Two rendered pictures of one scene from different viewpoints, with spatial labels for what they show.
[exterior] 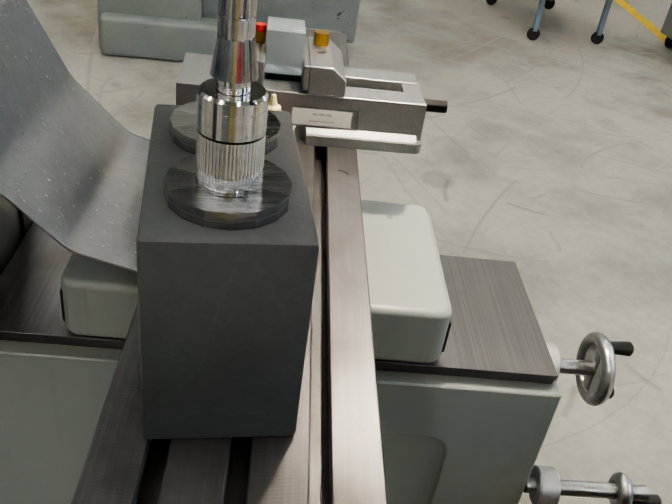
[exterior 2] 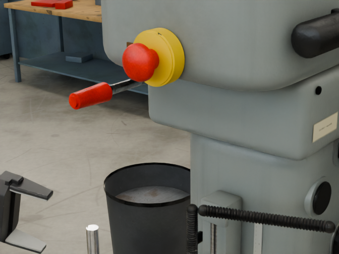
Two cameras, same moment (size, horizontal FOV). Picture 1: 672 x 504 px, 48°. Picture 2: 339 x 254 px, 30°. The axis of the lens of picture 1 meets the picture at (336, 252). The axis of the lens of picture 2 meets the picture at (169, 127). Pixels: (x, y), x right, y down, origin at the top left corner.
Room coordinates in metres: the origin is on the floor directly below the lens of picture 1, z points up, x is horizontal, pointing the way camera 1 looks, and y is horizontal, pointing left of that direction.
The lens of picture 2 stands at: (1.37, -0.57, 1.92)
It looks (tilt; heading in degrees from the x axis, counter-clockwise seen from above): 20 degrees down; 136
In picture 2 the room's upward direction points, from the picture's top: 1 degrees counter-clockwise
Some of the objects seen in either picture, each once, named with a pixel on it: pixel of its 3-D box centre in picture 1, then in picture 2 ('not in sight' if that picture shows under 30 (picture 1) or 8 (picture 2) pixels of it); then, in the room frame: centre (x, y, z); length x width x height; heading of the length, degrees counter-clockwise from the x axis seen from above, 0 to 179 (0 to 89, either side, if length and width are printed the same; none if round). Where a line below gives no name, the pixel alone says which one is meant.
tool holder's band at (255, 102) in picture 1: (233, 95); not in sight; (0.46, 0.08, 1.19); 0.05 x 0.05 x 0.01
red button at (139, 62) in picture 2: not in sight; (142, 61); (0.90, -0.15, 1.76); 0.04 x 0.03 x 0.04; 6
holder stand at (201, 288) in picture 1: (222, 256); not in sight; (0.51, 0.09, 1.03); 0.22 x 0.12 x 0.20; 13
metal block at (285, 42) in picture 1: (284, 45); not in sight; (1.02, 0.11, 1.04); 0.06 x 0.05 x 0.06; 8
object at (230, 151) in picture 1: (230, 142); not in sight; (0.46, 0.08, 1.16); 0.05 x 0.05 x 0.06
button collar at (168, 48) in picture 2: not in sight; (157, 57); (0.89, -0.13, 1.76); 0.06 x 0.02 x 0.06; 6
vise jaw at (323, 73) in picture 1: (322, 65); not in sight; (1.03, 0.06, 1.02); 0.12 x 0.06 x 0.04; 8
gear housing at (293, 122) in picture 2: not in sight; (287, 76); (0.87, 0.14, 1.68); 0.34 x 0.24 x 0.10; 96
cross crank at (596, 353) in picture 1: (573, 366); not in sight; (0.92, -0.40, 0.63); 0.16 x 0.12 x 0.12; 96
